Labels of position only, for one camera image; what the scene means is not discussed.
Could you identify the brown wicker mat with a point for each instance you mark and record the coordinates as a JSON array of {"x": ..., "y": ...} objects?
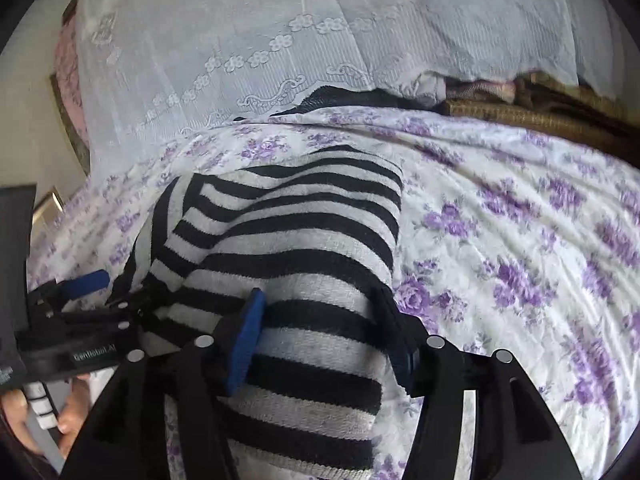
[{"x": 550, "y": 120}]

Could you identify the black white striped sweater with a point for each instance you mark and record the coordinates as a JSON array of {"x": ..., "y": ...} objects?
[{"x": 310, "y": 240}]

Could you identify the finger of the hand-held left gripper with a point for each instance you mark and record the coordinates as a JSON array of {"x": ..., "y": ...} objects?
[
  {"x": 100, "y": 317},
  {"x": 90, "y": 280}
]

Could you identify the purple floral bedsheet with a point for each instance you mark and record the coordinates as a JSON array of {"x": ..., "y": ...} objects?
[{"x": 500, "y": 260}]

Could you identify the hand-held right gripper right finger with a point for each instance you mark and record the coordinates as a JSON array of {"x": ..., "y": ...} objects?
[{"x": 402, "y": 360}]

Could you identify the wooden frame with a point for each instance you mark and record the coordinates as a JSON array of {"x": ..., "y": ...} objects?
[{"x": 50, "y": 205}]

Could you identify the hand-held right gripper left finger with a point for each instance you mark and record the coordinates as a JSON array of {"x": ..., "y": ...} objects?
[{"x": 245, "y": 345}]

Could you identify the person's left hand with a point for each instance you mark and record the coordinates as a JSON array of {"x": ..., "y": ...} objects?
[{"x": 75, "y": 410}]

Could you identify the white lace cloth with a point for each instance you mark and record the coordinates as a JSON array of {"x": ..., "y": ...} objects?
[{"x": 250, "y": 25}]

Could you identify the dark cloth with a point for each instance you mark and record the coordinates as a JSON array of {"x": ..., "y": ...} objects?
[{"x": 340, "y": 97}]

